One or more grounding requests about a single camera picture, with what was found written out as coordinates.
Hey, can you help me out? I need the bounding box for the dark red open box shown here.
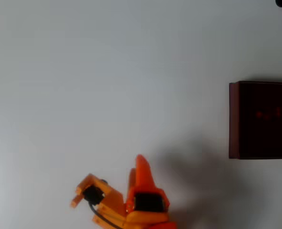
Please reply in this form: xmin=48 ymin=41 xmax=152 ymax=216
xmin=229 ymin=81 xmax=282 ymax=160

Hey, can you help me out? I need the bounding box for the small red toy figure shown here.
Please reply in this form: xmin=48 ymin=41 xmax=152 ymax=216
xmin=254 ymin=106 xmax=282 ymax=120

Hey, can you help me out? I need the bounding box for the light orange camera mount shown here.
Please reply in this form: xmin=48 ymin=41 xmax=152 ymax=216
xmin=70 ymin=173 xmax=128 ymax=229

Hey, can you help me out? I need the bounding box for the small black camera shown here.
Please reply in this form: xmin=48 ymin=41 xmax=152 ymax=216
xmin=82 ymin=185 xmax=104 ymax=206

